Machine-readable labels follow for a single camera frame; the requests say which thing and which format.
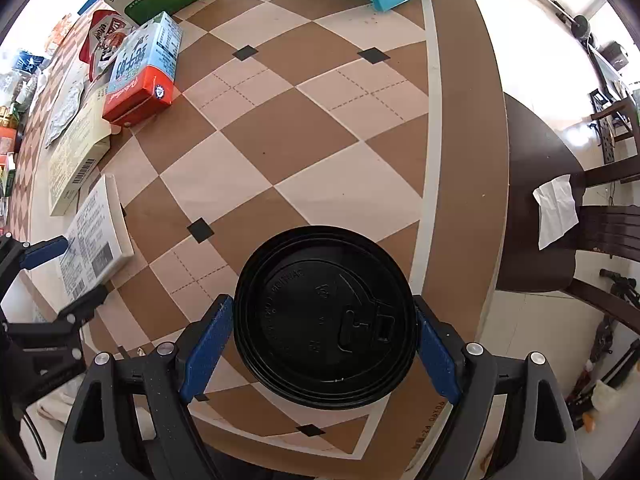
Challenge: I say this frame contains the orange box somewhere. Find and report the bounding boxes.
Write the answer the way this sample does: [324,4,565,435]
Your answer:
[0,125,21,161]

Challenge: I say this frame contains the black plastic cup lid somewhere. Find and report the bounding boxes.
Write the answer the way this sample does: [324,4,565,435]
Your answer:
[234,226,418,408]

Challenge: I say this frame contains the blue and red milk carton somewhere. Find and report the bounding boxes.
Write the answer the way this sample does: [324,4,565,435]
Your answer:
[101,11,184,127]

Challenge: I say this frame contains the white labelled box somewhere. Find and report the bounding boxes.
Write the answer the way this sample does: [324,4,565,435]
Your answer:
[59,174,135,302]

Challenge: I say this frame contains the checkered tablecloth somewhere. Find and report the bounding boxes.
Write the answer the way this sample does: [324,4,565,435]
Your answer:
[10,0,511,461]

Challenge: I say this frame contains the black dumbbell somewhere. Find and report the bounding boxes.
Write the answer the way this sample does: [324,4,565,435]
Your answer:
[552,0,593,43]

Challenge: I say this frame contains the blue packet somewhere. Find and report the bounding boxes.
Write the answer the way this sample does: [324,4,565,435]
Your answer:
[10,49,48,73]

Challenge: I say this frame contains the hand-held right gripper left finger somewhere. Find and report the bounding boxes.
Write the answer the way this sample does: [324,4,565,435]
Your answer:
[54,295,236,480]

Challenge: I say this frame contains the white tissue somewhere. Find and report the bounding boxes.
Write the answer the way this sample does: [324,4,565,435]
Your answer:
[531,174,580,251]

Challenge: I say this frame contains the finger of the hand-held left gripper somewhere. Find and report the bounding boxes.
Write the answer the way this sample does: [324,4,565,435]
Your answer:
[0,234,70,307]
[54,285,110,332]

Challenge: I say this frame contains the red snack packet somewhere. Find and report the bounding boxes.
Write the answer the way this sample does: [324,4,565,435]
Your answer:
[79,9,138,83]

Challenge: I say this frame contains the beige flattened cardboard box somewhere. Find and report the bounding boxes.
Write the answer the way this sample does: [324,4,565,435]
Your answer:
[47,67,121,217]

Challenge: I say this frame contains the dark wooden chair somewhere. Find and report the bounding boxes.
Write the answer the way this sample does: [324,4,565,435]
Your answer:
[492,91,640,336]

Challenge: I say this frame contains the silver foil blister pack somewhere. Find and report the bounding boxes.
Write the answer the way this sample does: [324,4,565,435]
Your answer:
[44,82,83,150]

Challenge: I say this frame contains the white and orange toy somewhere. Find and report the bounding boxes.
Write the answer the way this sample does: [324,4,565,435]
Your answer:
[582,377,626,433]

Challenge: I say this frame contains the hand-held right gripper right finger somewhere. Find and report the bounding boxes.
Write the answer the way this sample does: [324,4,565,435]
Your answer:
[412,294,586,480]

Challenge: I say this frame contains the black metal rack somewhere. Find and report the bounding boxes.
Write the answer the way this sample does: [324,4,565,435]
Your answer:
[589,87,640,165]

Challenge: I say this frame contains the orange packet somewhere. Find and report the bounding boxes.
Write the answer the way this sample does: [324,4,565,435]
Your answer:
[47,15,76,53]

